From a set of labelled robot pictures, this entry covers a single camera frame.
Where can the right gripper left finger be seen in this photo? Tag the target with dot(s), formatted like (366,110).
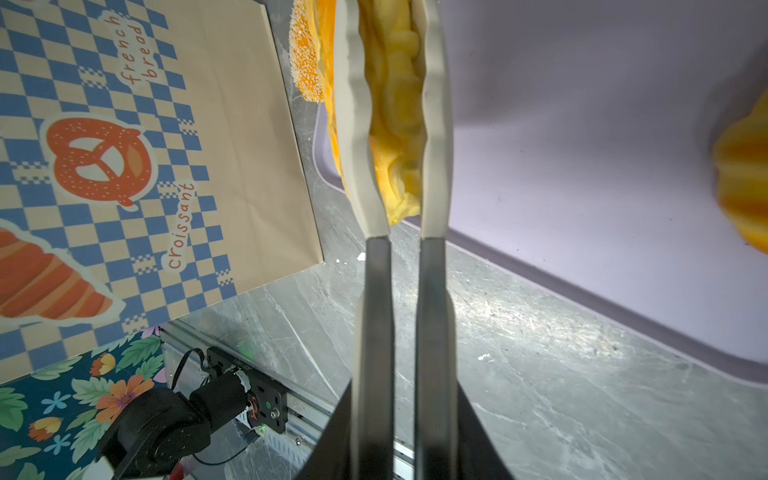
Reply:
(331,457)

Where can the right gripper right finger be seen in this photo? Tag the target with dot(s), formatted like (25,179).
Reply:
(477,457)

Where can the metal tongs white tips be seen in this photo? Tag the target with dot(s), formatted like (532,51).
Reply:
(436,386)

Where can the lilac plastic tray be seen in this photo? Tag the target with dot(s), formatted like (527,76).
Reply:
(582,135)

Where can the checkered paper bag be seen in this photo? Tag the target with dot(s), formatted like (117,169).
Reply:
(149,169)

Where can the long ridged glazed bread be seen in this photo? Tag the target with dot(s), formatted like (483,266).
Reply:
(392,44)

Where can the sugared round bread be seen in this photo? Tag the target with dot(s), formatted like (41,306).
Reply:
(302,55)

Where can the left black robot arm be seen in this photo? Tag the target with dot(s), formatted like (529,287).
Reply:
(160,427)

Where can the small striped round bun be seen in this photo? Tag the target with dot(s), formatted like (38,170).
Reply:
(740,158)

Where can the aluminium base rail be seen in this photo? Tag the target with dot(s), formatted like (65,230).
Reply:
(274,456)

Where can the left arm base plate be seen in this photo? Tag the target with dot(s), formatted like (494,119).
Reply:
(266,407)

